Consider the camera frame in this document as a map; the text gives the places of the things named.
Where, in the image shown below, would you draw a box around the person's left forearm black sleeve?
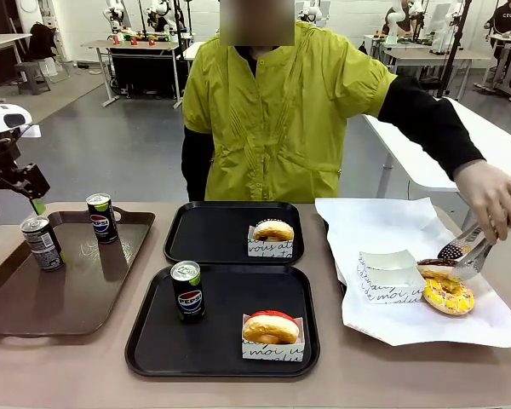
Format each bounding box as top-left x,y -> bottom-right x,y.
377,75 -> 487,182

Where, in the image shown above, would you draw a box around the red glazed donut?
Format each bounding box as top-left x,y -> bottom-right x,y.
242,309 -> 301,345

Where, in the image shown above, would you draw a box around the person in yellow-green blouse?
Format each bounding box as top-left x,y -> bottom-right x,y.
181,0 -> 399,204

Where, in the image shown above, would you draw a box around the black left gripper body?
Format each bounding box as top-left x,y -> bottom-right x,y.
0,135 -> 25,189

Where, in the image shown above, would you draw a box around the black Pepsi can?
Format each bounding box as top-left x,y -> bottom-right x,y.
86,193 -> 119,245
170,260 -> 207,323
20,216 -> 66,273

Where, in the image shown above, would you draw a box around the black tripod pole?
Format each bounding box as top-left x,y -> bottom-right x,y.
436,0 -> 474,98

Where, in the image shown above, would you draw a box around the person's left hand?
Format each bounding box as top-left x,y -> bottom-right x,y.
453,160 -> 511,245

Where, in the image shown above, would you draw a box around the black jacket on chair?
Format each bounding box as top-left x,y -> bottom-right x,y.
27,20 -> 56,60

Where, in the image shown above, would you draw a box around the white side table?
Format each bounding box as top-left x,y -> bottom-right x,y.
359,96 -> 511,201

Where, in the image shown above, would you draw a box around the grey stool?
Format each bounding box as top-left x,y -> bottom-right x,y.
14,60 -> 51,95

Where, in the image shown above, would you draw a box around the yellow sprinkled donut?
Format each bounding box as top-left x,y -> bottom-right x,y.
421,274 -> 476,316

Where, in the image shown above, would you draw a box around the metal serving tongs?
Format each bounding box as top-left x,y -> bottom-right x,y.
437,172 -> 511,280

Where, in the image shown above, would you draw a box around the grey background desk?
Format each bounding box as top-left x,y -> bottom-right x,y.
0,32 -> 33,102

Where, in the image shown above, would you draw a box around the black plastic serving tray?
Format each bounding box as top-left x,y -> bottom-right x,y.
164,200 -> 304,266
124,263 -> 321,378

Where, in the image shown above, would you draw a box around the background table with black panel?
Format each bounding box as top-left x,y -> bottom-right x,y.
79,38 -> 184,107

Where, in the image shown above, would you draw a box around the person's right forearm black sleeve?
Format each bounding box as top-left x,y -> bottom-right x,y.
181,126 -> 216,202

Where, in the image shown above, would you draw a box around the grey background work table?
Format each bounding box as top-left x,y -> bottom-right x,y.
382,46 -> 493,100

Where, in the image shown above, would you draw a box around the white paper sheet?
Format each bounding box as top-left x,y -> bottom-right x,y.
314,197 -> 511,349

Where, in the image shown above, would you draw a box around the red-filled donut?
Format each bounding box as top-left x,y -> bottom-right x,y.
241,314 -> 307,362

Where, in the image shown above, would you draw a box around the brown plastic tray with handles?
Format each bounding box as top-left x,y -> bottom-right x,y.
0,210 -> 157,337

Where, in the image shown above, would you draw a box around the chocolate sprinkled donut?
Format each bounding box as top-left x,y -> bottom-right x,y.
416,256 -> 459,278

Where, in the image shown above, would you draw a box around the background person in black sweater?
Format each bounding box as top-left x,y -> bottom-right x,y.
489,0 -> 511,86

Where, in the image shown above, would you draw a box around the black tray under paper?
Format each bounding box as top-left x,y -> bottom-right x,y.
322,215 -> 348,295

